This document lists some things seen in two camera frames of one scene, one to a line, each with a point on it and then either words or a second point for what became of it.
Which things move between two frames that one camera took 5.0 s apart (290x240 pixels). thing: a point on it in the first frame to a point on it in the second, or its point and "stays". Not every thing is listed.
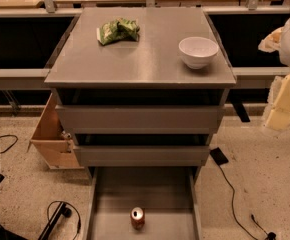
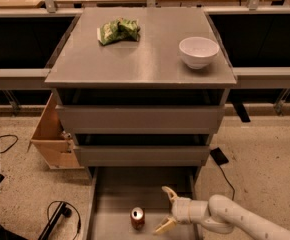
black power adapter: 218,156 stays
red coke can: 137,217 stays
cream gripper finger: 286,98 to 168,222
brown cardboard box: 53,144 stays
